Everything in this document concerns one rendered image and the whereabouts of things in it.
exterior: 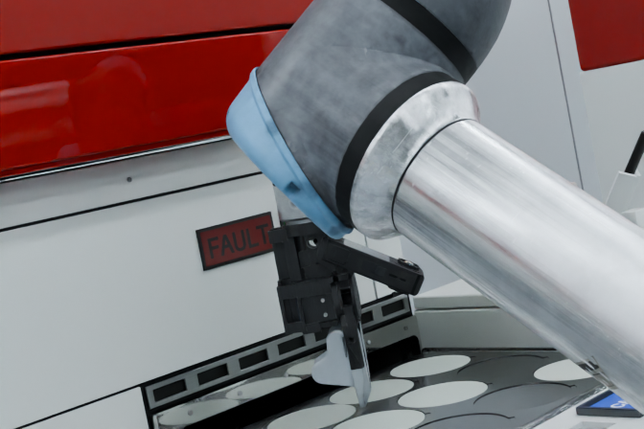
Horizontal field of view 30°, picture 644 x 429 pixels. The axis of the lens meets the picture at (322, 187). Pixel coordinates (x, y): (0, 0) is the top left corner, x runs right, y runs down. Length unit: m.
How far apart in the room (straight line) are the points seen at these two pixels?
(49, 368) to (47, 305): 0.06
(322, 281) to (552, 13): 3.46
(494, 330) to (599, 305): 0.89
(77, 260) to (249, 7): 0.36
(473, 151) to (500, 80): 3.62
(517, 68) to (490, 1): 3.64
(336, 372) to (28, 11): 0.50
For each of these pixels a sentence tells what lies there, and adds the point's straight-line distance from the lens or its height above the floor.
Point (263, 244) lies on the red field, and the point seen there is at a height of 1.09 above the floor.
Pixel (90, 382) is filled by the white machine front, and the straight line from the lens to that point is 1.30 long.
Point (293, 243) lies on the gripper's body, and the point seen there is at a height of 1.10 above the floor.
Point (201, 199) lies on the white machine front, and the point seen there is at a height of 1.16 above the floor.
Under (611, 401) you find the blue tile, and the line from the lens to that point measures 0.96.
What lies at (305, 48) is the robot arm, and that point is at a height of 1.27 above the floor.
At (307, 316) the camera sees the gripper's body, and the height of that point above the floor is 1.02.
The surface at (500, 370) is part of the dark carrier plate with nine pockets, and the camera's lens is 1.41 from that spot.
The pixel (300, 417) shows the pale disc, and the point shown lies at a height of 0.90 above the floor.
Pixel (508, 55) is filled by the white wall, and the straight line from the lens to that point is 4.40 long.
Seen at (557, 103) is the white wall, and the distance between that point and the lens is 4.60.
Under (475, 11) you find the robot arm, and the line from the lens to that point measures 0.78.
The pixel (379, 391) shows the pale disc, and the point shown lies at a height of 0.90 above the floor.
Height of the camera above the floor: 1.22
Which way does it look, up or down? 3 degrees down
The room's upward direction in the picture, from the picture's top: 11 degrees counter-clockwise
